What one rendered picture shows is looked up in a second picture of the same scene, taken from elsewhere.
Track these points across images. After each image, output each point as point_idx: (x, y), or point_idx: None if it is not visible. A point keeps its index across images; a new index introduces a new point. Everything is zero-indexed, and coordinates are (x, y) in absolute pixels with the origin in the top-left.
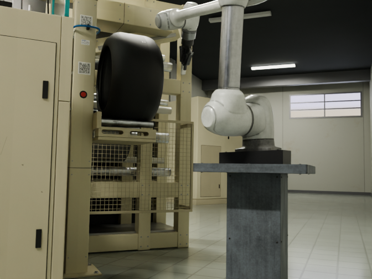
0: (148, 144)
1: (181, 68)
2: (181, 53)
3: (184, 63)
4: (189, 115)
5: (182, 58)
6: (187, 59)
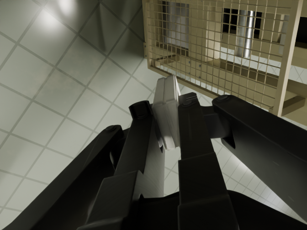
0: (272, 1)
1: (172, 86)
2: (260, 151)
3: (131, 123)
4: None
5: (190, 127)
6: (71, 170)
